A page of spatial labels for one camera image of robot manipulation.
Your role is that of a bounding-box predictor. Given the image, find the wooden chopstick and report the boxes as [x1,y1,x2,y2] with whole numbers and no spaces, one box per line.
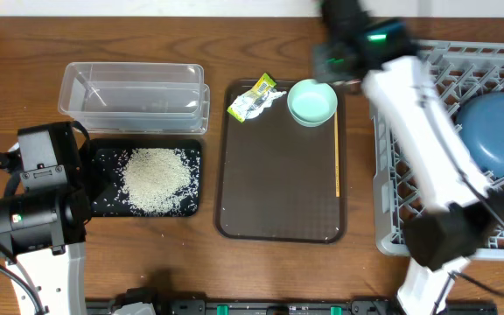
[333,110,340,198]

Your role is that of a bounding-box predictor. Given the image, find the clear plastic bin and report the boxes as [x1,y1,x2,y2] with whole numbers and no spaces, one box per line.
[58,62,210,135]

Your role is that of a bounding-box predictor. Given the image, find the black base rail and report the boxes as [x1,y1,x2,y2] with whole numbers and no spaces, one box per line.
[87,299,499,315]

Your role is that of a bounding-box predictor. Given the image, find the pile of rice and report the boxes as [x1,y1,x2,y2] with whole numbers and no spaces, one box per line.
[96,147,201,217]

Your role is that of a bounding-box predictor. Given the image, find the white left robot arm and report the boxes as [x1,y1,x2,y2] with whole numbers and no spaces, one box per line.
[0,121,92,314]

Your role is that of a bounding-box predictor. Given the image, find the black plastic tray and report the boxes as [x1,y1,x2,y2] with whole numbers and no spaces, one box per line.
[83,137,202,217]

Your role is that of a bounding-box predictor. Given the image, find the dark blue plate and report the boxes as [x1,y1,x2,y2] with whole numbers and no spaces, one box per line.
[456,92,504,177]

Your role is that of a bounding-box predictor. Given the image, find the brown serving tray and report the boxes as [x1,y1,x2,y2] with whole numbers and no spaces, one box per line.
[214,95,347,244]

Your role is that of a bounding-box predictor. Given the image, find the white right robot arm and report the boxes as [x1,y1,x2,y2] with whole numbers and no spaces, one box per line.
[313,0,504,314]

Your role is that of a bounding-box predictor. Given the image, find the mint green bowl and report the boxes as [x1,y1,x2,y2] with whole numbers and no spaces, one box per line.
[287,79,339,127]

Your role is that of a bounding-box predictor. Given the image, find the yellow crumpled wrapper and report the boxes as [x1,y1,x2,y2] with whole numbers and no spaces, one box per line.
[227,73,286,123]

